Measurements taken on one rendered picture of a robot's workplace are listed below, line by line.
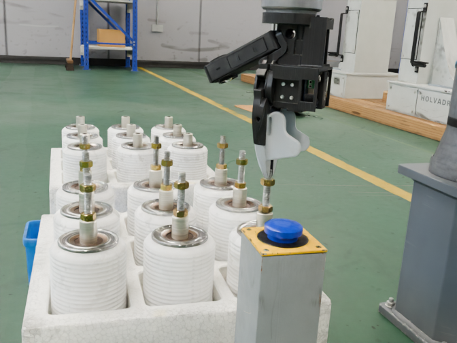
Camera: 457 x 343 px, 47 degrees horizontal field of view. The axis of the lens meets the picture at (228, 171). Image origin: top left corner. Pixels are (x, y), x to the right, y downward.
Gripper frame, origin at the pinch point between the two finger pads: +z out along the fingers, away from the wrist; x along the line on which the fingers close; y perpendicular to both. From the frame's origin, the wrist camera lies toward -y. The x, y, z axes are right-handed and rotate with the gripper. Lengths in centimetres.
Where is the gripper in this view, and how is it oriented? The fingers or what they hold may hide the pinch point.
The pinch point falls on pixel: (264, 167)
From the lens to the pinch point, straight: 72.2
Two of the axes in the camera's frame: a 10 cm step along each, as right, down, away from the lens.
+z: -0.5, 9.7, 2.6
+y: 9.1, 1.5, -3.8
